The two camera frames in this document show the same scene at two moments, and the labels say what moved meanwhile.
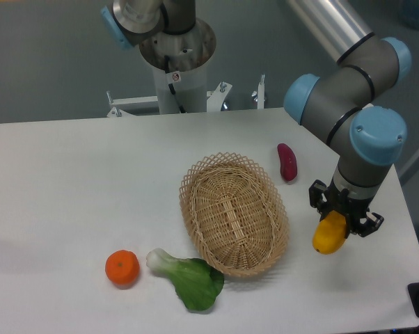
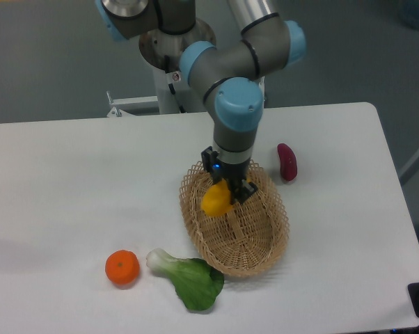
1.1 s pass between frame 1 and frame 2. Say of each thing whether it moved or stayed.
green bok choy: stayed
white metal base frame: stayed
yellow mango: moved
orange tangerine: stayed
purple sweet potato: stayed
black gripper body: moved
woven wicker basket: stayed
